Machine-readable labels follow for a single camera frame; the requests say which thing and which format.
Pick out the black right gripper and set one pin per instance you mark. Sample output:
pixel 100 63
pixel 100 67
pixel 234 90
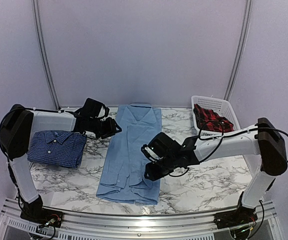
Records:
pixel 154 176

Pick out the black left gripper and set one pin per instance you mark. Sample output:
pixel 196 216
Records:
pixel 111 130

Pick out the light blue long sleeve shirt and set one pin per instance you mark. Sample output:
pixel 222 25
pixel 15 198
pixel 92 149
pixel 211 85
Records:
pixel 122 179

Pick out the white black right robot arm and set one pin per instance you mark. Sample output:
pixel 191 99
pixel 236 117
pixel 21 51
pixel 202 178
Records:
pixel 261 139

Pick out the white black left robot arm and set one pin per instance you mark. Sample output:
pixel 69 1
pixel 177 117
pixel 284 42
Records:
pixel 19 125

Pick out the red black plaid shirt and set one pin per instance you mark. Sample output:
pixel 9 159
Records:
pixel 209 120

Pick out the navy checked folded shirt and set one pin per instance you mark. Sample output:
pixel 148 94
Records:
pixel 60 148

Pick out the white plastic laundry basket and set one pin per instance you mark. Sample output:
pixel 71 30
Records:
pixel 220 106

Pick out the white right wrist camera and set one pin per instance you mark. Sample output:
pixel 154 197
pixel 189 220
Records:
pixel 148 153

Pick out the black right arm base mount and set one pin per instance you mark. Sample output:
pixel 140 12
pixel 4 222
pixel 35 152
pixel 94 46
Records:
pixel 240 216

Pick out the aluminium front frame rail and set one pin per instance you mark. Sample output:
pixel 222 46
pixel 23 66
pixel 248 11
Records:
pixel 89 226

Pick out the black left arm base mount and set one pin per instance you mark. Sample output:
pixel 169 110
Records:
pixel 35 212

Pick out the aluminium corner post right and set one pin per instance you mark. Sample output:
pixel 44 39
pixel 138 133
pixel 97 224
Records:
pixel 240 49

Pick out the aluminium corner post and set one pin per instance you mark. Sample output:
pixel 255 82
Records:
pixel 240 49
pixel 43 53

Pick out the aluminium corner post left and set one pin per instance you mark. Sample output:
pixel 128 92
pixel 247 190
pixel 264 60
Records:
pixel 43 53

